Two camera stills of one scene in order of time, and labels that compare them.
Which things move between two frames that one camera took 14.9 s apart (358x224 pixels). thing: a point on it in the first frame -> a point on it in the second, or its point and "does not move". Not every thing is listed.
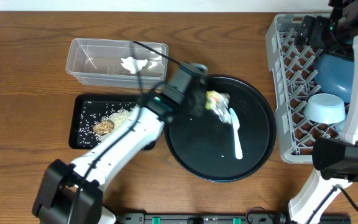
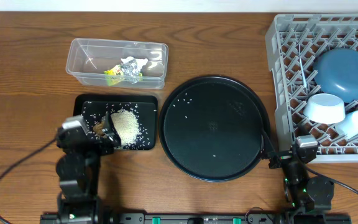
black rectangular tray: (92, 116) does not move
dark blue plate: (334, 75) does not move
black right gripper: (305, 30) -> (278, 159)
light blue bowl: (324, 109) does not move
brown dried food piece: (104, 127) does not move
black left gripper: (198, 101) -> (96, 140)
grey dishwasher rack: (294, 66) does not move
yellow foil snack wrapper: (219, 102) -> (115, 75)
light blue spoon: (236, 124) -> (302, 68)
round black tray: (204, 146) does not move
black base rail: (222, 218) does not move
